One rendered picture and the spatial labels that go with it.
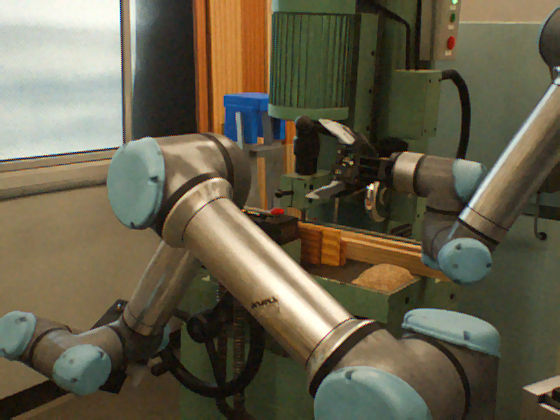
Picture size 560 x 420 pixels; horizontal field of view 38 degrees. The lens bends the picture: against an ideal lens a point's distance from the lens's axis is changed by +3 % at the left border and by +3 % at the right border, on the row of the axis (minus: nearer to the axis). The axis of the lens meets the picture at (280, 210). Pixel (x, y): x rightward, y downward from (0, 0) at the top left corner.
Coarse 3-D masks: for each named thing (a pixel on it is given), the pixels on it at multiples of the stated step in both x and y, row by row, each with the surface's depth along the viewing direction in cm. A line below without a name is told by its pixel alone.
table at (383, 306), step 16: (160, 240) 187; (208, 272) 180; (320, 272) 166; (336, 272) 166; (352, 272) 166; (208, 288) 168; (336, 288) 161; (352, 288) 158; (368, 288) 157; (400, 288) 158; (416, 288) 164; (432, 288) 170; (352, 304) 159; (368, 304) 157; (384, 304) 155; (400, 304) 158; (416, 304) 165; (384, 320) 155
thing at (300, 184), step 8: (288, 176) 177; (296, 176) 177; (304, 176) 178; (312, 176) 178; (320, 176) 179; (328, 176) 182; (280, 184) 179; (288, 184) 177; (296, 184) 176; (304, 184) 175; (312, 184) 177; (320, 184) 180; (328, 184) 183; (296, 192) 176; (304, 192) 175; (280, 200) 179; (288, 200) 178; (296, 200) 177; (304, 200) 176; (312, 200) 177; (320, 200) 181; (328, 200) 184; (304, 208) 176
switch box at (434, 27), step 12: (432, 0) 185; (444, 0) 184; (432, 12) 186; (444, 12) 185; (456, 12) 190; (432, 24) 186; (444, 24) 186; (456, 24) 191; (432, 36) 187; (444, 36) 187; (456, 36) 193; (420, 48) 189; (432, 48) 187; (444, 48) 188; (420, 60) 189; (432, 60) 188; (444, 60) 191
